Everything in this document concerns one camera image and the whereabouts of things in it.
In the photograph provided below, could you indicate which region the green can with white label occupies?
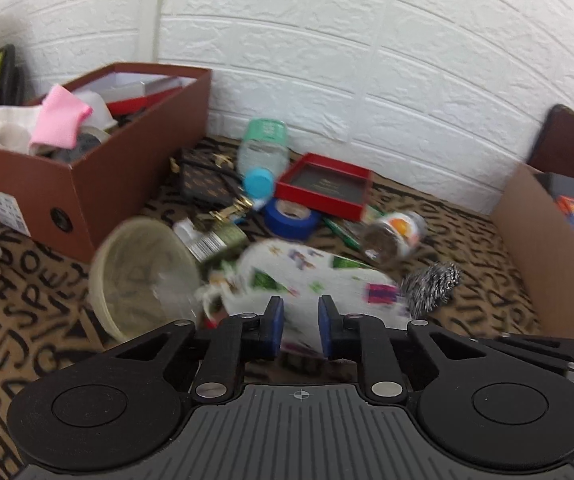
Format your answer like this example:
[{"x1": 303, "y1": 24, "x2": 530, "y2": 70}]
[{"x1": 172, "y1": 217, "x2": 248, "y2": 267}]

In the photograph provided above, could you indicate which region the red and white box lid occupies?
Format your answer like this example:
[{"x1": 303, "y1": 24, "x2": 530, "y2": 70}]
[{"x1": 101, "y1": 72, "x2": 189, "y2": 117}]

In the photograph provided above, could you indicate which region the glass jar with orange label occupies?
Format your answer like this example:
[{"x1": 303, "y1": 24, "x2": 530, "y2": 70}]
[{"x1": 359, "y1": 209, "x2": 428, "y2": 267}]

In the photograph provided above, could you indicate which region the red tray box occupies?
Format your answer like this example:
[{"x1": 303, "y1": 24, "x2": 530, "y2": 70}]
[{"x1": 274, "y1": 152, "x2": 374, "y2": 222}]

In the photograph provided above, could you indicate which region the dark brown board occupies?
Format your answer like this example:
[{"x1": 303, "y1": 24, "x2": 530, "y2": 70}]
[{"x1": 526, "y1": 103, "x2": 574, "y2": 172}]

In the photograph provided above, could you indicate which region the white sock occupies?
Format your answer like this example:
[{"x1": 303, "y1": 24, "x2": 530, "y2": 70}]
[{"x1": 0, "y1": 105, "x2": 44, "y2": 154}]

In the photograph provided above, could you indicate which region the pink cloth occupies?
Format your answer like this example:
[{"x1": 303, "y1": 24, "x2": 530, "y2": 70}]
[{"x1": 29, "y1": 84, "x2": 94, "y2": 150}]

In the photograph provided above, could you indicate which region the clear bottle with blue cap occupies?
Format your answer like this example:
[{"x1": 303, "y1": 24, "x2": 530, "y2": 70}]
[{"x1": 236, "y1": 118, "x2": 291, "y2": 202}]

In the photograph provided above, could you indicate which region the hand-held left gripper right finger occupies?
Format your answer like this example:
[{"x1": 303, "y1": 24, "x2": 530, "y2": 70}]
[{"x1": 318, "y1": 294, "x2": 490, "y2": 405}]

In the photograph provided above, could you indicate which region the green pen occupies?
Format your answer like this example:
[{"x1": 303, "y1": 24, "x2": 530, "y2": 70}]
[{"x1": 321, "y1": 217, "x2": 363, "y2": 251}]

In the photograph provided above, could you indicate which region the brown shoe box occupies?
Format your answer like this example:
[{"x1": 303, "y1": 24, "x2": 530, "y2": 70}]
[{"x1": 0, "y1": 62, "x2": 213, "y2": 265}]

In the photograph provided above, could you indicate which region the blue tape roll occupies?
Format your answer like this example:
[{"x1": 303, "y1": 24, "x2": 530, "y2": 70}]
[{"x1": 264, "y1": 197, "x2": 321, "y2": 242}]

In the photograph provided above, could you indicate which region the clear plastic bowl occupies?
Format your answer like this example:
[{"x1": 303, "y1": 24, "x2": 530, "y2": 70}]
[{"x1": 88, "y1": 217, "x2": 206, "y2": 344}]

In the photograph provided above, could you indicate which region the black patterned purse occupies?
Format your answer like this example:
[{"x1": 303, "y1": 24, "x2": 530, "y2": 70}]
[{"x1": 169, "y1": 147, "x2": 256, "y2": 222}]

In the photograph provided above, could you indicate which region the plain cardboard box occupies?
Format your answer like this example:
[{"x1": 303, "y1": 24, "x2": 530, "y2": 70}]
[{"x1": 489, "y1": 162, "x2": 574, "y2": 346}]

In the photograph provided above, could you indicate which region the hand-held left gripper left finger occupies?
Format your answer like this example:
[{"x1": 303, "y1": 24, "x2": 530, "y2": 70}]
[{"x1": 101, "y1": 296, "x2": 286, "y2": 405}]

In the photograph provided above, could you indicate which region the steel wool scrubber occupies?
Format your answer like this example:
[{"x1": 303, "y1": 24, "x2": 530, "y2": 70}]
[{"x1": 399, "y1": 260, "x2": 463, "y2": 320}]

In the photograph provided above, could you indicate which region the grey tape roll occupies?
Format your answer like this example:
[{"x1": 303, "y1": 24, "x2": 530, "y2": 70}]
[{"x1": 73, "y1": 127, "x2": 112, "y2": 155}]

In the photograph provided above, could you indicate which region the white printed cloth bag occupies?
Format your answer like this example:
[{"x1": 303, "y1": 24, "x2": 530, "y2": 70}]
[{"x1": 202, "y1": 238, "x2": 411, "y2": 361}]

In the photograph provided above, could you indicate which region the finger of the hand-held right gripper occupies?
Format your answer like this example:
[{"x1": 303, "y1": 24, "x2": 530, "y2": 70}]
[{"x1": 477, "y1": 332, "x2": 574, "y2": 378}]

